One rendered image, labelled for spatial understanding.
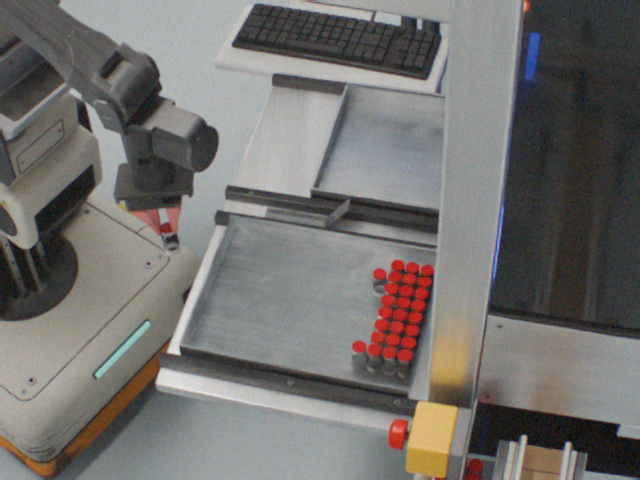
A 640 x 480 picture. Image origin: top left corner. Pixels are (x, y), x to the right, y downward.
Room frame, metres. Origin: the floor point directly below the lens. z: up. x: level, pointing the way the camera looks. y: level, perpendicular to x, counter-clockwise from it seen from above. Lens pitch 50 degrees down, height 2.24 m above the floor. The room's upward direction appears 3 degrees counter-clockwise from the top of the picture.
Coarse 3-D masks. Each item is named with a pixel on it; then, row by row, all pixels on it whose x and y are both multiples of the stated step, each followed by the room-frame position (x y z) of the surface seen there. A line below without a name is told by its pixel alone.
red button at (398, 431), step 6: (396, 420) 0.73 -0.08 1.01; (402, 420) 0.73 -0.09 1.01; (390, 426) 0.72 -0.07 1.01; (396, 426) 0.72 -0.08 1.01; (402, 426) 0.72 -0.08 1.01; (390, 432) 0.71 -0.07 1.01; (396, 432) 0.71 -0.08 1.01; (402, 432) 0.71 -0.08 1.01; (408, 432) 0.72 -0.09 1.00; (390, 438) 0.71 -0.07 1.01; (396, 438) 0.70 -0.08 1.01; (402, 438) 0.70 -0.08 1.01; (390, 444) 0.70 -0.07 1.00; (396, 444) 0.70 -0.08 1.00; (402, 444) 0.70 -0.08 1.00
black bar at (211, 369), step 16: (176, 368) 0.91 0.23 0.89; (192, 368) 0.90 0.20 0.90; (208, 368) 0.90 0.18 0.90; (224, 368) 0.90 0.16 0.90; (240, 368) 0.90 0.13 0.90; (256, 384) 0.88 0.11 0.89; (272, 384) 0.87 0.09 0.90; (288, 384) 0.87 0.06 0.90; (304, 384) 0.87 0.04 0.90; (320, 384) 0.86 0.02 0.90; (336, 400) 0.84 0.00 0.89; (352, 400) 0.84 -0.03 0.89; (368, 400) 0.83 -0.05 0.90; (384, 400) 0.83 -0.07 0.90; (400, 400) 0.83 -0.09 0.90; (416, 400) 0.83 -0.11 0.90
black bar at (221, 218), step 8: (216, 216) 1.19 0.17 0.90; (224, 216) 1.19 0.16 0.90; (248, 216) 1.19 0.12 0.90; (256, 216) 1.19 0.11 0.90; (216, 224) 1.19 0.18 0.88; (224, 224) 1.19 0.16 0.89; (296, 224) 1.17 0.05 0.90; (304, 224) 1.16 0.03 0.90; (344, 232) 1.14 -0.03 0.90; (352, 232) 1.14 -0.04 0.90; (384, 240) 1.12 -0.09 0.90; (392, 240) 1.12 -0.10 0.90; (400, 240) 1.12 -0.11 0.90; (432, 248) 1.10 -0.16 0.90
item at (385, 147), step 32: (352, 96) 1.47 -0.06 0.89; (384, 96) 1.45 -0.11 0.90; (416, 96) 1.44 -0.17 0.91; (352, 128) 1.39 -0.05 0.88; (384, 128) 1.39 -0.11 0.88; (416, 128) 1.39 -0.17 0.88; (320, 160) 1.29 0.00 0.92; (352, 160) 1.32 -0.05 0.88; (384, 160) 1.31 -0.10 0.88; (416, 160) 1.31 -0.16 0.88; (320, 192) 1.22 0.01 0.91; (352, 192) 1.24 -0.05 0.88; (384, 192) 1.24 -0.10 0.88; (416, 192) 1.24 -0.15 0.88
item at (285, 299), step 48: (240, 240) 1.15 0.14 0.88; (288, 240) 1.15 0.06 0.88; (336, 240) 1.13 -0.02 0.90; (240, 288) 1.06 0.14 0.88; (288, 288) 1.05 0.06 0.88; (336, 288) 1.05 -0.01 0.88; (192, 336) 0.97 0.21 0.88; (240, 336) 0.97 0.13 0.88; (288, 336) 0.96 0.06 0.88; (336, 336) 0.96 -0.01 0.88; (336, 384) 0.86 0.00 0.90; (384, 384) 0.87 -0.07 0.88
